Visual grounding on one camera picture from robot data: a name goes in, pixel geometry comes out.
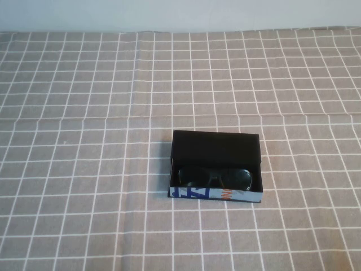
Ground black printed glasses case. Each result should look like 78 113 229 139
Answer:
166 129 265 204

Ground grey white-checked tablecloth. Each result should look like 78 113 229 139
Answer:
0 25 361 271

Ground black framed glasses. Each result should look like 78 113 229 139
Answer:
177 165 253 191

